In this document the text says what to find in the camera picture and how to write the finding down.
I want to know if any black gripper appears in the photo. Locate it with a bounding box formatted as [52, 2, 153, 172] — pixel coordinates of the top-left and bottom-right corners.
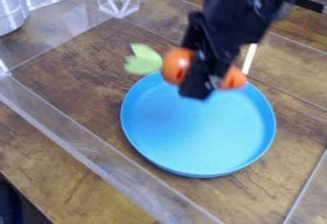
[179, 0, 292, 100]

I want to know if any clear acrylic enclosure wall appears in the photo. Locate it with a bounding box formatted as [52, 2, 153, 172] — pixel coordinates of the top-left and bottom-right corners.
[0, 0, 327, 224]

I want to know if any orange toy carrot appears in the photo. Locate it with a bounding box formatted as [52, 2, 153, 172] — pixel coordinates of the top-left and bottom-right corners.
[124, 43, 247, 90]

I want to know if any blue round tray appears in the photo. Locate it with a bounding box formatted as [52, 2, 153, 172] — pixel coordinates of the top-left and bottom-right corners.
[120, 73, 276, 178]

